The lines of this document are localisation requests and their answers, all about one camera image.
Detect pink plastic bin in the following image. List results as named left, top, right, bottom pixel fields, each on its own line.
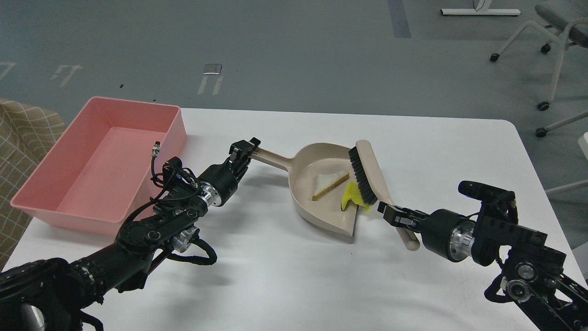
left=11, top=97, right=187, bottom=235

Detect beige hand brush black bristles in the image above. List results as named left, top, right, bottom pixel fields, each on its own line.
left=348, top=140, right=421, bottom=252

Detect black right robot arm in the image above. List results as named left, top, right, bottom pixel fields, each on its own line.
left=378, top=181, right=588, bottom=331

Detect beige checkered cloth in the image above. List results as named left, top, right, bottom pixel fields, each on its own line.
left=0, top=99, right=66, bottom=267

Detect toast bread slice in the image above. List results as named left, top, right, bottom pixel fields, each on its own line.
left=311, top=170, right=350, bottom=201

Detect yellow sponge scrap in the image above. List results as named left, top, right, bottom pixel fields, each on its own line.
left=340, top=182, right=372, bottom=213

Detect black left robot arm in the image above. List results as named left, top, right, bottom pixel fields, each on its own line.
left=0, top=138, right=260, bottom=331

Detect beige plastic dustpan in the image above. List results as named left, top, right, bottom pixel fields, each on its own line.
left=251, top=143, right=357, bottom=237

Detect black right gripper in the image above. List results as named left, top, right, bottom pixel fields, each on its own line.
left=377, top=201, right=475, bottom=263

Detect grey white chair right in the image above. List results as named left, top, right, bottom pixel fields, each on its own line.
left=489, top=0, right=588, bottom=111

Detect white desk foot bar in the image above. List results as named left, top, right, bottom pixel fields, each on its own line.
left=440, top=8, right=521, bottom=17

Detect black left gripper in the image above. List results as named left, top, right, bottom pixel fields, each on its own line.
left=198, top=137, right=261, bottom=206

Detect silver floor socket plate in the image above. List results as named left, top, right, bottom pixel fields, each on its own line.
left=202, top=63, right=223, bottom=75

